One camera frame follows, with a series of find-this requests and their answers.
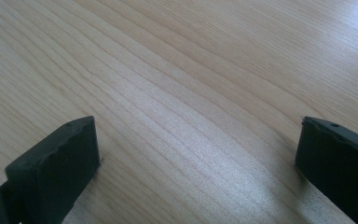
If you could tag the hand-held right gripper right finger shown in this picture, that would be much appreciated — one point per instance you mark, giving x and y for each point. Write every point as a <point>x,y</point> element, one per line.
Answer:
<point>338,165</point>

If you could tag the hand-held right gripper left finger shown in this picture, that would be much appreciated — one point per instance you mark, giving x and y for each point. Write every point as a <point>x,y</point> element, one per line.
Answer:
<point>56,168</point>

